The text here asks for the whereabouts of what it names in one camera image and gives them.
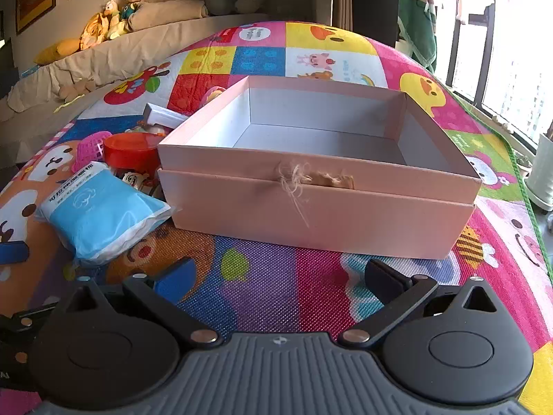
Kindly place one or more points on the pink and yellow toy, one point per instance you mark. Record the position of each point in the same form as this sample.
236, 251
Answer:
90, 149

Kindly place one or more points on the beige sofa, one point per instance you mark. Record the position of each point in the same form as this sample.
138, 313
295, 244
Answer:
129, 47

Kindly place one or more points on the blue tissue pack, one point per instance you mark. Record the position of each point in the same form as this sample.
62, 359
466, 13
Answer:
103, 216

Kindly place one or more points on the beige pillow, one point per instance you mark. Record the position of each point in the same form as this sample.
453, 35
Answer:
168, 2

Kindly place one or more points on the white paper card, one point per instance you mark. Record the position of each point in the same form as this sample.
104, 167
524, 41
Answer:
162, 114

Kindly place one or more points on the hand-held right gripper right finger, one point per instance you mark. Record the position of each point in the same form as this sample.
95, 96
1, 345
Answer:
384, 281

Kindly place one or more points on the white plant pot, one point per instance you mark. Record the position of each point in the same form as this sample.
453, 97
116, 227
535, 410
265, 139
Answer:
542, 173

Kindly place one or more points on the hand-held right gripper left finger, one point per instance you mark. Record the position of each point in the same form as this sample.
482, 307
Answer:
169, 283

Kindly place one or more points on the plush doll green clothes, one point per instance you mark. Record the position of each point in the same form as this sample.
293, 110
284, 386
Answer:
129, 8

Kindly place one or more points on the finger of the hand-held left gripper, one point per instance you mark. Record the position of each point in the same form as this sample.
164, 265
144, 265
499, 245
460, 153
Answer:
13, 253

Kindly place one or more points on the green white hanging garment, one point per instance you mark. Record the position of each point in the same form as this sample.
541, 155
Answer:
417, 21

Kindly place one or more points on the pink pastel toy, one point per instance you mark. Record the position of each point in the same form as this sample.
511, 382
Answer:
211, 94

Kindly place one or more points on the pink wooden toy box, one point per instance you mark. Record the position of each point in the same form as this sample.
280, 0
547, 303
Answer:
302, 220

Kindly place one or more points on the colourful cartoon play mat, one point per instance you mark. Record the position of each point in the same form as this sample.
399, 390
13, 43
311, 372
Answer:
276, 285

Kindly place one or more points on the yellow pillow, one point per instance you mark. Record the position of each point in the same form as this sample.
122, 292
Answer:
56, 51

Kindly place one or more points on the small cartoon toy figure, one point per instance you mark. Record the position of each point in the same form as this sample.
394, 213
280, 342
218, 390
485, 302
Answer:
135, 179

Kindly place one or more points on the red lid jar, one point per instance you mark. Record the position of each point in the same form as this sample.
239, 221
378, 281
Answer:
129, 149

